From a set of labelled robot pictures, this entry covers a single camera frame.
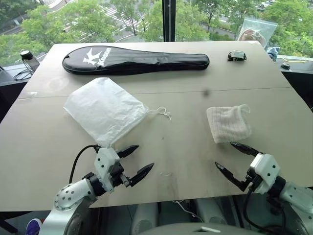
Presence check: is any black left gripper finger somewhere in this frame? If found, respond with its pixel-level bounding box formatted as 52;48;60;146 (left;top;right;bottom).
118;144;140;159
127;162;156;188

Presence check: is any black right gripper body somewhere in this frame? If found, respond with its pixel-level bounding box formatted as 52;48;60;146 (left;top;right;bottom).
244;168;264;194

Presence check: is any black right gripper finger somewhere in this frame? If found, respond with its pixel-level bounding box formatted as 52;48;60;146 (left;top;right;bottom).
214;161;249;192
230;141;264;158

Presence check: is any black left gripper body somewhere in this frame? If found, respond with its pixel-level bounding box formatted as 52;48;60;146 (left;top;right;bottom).
110;151;133;189

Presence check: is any white cloth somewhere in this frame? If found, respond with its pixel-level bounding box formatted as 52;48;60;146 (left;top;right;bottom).
205;103;253;144

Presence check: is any clear plastic zip bag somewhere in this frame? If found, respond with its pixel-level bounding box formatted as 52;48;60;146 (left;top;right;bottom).
236;17;279;47

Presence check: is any grey rounded robot leg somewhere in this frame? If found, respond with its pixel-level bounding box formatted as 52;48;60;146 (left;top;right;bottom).
195;197;228;225
129;201;159;235

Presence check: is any grey robot torso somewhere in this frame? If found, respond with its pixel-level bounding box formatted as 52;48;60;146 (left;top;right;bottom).
138;221;248;235

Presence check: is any black racket cover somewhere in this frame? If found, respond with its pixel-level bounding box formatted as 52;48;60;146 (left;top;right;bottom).
61;45;211;76

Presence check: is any blue cloth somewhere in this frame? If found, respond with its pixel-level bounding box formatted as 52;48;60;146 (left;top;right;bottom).
266;46;281;61

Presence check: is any purple shoe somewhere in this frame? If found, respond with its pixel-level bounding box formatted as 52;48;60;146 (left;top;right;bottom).
26;218;43;235

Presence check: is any black round device with stand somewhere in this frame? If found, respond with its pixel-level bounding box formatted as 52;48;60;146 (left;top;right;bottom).
19;49;41;72

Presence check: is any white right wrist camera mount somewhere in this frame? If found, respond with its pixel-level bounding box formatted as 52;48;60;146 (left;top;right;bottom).
248;152;281;194

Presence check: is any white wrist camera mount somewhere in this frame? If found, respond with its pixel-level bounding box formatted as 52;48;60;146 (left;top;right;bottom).
248;152;281;194
94;147;121;193

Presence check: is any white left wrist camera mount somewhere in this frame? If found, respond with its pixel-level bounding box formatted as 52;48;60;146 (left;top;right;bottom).
94;147;121;193

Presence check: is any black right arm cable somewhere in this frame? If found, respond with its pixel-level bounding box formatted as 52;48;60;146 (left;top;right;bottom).
243;185;287;235

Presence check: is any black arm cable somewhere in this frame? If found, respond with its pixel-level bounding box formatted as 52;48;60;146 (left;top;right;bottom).
243;185;287;235
68;144;102;185

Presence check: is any white drawstring bag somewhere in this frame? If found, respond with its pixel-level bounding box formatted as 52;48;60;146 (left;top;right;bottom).
63;77;173;149

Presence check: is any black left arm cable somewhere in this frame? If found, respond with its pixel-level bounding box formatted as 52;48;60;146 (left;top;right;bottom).
68;144;102;185

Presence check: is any thin white cable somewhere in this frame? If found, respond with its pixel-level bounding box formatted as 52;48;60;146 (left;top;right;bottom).
172;199;204;221

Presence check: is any yellow cable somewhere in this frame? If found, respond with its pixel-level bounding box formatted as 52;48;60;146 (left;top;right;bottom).
278;54;308;64

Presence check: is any thin black cable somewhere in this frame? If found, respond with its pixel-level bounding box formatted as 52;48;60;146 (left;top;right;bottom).
13;59;34;82

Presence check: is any black window frame post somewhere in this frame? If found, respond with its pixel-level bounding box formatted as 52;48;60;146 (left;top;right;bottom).
162;0;177;43

